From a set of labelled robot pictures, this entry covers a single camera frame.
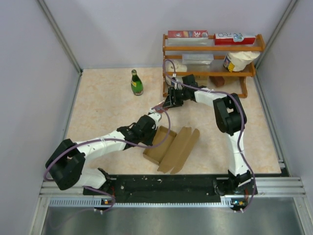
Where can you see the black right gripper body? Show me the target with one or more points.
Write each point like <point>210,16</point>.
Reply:
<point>179,96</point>

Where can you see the small red packet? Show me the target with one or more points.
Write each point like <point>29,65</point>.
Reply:
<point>158,108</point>

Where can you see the brown cardboard box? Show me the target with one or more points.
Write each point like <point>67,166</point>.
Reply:
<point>173,153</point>

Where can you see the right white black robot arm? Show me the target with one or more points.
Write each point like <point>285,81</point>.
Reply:
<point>230,120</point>

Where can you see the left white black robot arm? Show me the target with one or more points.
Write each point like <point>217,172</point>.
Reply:
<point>68,164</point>

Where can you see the silver foil box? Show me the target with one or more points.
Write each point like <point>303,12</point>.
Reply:
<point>197,59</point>

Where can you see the red foil box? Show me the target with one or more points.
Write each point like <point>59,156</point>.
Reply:
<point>187,34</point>

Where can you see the red white wrap box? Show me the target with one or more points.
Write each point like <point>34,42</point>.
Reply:
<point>229,39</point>

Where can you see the tan block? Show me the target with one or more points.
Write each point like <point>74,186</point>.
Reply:
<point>201,78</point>

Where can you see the white bag left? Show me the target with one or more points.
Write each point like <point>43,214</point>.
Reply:
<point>179,67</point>

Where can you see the green glass bottle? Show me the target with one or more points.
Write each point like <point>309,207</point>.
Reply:
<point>136,84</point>

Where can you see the brown red block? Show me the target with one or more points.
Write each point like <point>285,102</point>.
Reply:
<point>218,81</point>

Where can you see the large white flour bag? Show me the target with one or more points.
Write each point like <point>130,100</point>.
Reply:
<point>237,61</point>

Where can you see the wooden shelf rack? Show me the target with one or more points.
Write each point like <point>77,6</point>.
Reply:
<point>216,68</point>

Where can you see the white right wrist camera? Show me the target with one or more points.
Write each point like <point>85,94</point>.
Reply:
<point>175,82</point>

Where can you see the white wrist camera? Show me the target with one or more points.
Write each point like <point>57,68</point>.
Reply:
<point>175,82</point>
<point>155,115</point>

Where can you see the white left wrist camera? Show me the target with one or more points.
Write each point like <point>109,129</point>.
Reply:
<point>155,115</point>

